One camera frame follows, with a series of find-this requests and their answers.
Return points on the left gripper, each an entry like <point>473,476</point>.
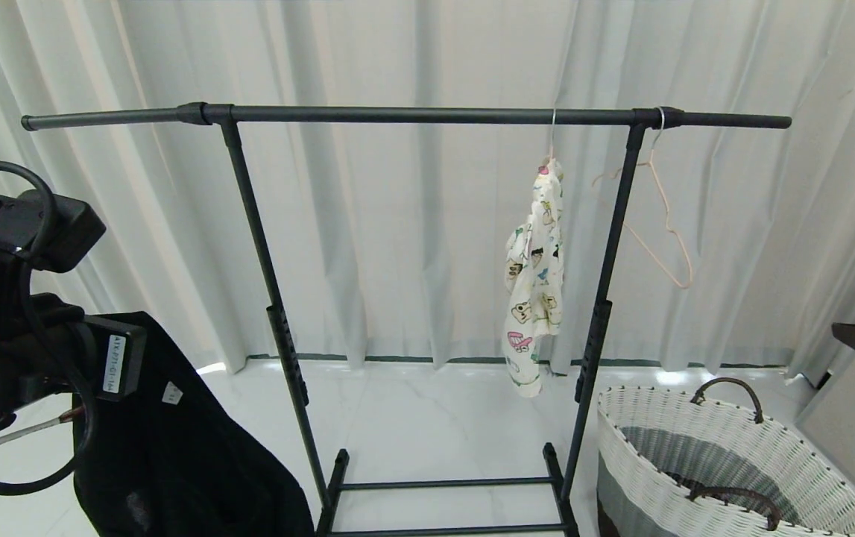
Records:
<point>24,358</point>

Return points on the black garment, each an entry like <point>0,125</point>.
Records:
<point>174,462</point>

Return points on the cream printed garment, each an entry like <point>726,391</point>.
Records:
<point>535,298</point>

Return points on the pink clothes hanger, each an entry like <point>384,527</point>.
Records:
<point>552,138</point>
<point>666,224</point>

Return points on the white laundry basket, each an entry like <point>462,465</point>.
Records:
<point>658,440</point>

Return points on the black clothes rack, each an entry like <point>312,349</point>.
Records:
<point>397,114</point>

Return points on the white curtain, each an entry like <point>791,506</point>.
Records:
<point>397,224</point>

